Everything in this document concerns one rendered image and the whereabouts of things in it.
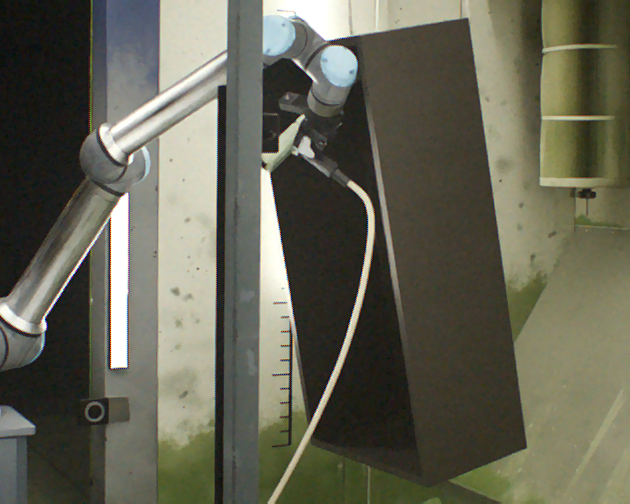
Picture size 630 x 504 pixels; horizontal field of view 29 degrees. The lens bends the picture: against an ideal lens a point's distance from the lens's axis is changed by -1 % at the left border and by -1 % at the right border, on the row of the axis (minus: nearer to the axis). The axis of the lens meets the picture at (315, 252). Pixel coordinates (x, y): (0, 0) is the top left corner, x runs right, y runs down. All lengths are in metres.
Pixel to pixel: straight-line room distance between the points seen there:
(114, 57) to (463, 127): 1.28
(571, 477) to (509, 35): 1.66
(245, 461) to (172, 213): 2.04
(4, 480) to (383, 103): 1.35
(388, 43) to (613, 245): 1.79
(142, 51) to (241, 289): 2.07
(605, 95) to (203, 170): 1.40
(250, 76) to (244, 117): 0.07
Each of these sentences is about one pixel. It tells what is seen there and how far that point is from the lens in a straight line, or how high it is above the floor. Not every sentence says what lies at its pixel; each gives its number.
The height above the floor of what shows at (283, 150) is 1.34.
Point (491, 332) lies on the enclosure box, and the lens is 3.39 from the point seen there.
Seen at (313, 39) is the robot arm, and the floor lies 1.60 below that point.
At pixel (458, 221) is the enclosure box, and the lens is 3.29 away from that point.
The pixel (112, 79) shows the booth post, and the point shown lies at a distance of 4.05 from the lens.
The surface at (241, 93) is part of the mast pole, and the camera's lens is 2.10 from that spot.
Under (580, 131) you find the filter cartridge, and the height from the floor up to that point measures 1.45.
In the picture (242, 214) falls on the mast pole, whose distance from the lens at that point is 2.10.
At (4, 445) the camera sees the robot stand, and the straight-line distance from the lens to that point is 3.22.
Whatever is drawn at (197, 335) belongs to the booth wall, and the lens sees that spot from 4.17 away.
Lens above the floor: 1.28
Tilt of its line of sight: 4 degrees down
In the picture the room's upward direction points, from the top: 1 degrees clockwise
